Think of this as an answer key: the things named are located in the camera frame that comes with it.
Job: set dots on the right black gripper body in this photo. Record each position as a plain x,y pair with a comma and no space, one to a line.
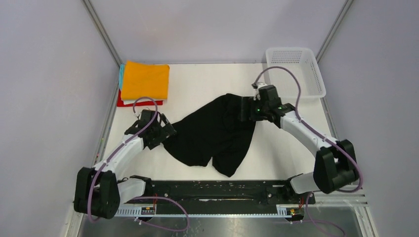
258,109

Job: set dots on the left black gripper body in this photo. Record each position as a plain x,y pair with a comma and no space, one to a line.
160,133

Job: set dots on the black t shirt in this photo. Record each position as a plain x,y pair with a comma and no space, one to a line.
213,133

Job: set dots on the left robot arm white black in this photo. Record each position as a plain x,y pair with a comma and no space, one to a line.
101,189

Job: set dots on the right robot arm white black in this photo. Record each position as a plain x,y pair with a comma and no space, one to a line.
335,163

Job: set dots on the folded white t shirt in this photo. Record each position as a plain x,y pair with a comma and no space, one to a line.
137,101

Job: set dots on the folded red t shirt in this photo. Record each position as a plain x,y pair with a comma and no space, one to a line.
159,102

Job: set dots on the folded orange t shirt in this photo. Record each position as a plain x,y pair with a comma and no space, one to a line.
145,80

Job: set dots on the white plastic basket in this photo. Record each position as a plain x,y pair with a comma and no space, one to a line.
302,63

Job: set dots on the folded cyan t shirt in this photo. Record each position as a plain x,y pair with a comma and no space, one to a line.
121,75

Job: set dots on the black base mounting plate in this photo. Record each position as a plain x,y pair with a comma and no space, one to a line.
223,197

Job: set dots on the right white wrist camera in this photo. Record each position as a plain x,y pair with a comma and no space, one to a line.
257,86

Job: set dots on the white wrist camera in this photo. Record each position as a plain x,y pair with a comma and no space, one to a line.
257,86
138,115

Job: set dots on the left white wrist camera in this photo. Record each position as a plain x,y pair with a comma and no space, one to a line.
138,115

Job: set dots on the white slotted cable duct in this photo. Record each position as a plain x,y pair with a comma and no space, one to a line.
135,211

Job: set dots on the aluminium frame rail right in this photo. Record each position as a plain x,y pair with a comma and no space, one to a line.
334,28

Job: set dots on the aluminium frame rail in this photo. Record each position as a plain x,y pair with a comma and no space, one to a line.
101,30
334,28

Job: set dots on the aluminium frame rail left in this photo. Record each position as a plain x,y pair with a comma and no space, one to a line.
101,30

